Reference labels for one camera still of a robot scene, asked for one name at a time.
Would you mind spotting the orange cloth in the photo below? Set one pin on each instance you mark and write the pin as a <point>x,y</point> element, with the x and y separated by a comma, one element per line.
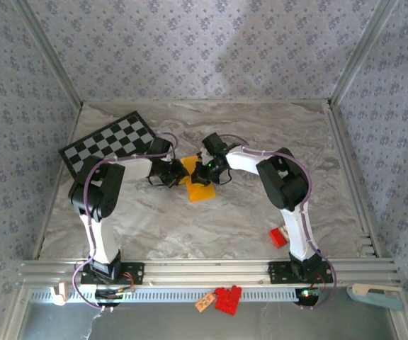
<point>200,193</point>

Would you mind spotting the teal and beige hand tool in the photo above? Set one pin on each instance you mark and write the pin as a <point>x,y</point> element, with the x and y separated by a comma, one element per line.
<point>377,299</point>

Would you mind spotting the beige hook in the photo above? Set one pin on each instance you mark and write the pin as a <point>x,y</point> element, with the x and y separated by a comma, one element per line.
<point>60,294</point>

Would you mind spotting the aluminium corner post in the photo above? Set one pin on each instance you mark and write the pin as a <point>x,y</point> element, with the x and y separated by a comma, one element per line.
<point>48,56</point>
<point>361,53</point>

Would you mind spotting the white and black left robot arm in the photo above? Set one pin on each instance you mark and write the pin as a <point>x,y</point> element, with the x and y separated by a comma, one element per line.
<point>101,241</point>

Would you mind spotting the aluminium side rail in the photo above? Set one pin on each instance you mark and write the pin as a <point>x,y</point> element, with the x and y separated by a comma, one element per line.
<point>354,184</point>

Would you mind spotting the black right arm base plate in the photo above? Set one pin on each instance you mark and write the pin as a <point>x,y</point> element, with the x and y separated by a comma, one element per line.
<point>278,272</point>

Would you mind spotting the red block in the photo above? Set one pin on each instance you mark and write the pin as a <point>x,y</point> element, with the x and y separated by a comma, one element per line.
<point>278,239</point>

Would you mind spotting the black and grey checkerboard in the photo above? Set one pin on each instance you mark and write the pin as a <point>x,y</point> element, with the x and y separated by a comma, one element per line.
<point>119,136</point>

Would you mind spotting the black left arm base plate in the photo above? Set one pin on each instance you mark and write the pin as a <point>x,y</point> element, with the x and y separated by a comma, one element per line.
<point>135,272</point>

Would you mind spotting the red toy brick piece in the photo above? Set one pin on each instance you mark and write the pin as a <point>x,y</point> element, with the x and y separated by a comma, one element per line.
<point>229,299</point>

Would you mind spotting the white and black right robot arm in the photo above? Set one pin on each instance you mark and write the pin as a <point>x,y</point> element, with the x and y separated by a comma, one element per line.
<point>296,233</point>

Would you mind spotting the orange tag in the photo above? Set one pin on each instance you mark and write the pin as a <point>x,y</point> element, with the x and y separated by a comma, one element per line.
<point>204,301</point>

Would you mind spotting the aluminium profile rail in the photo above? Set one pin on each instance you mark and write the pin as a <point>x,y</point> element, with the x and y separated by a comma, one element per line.
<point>204,271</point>

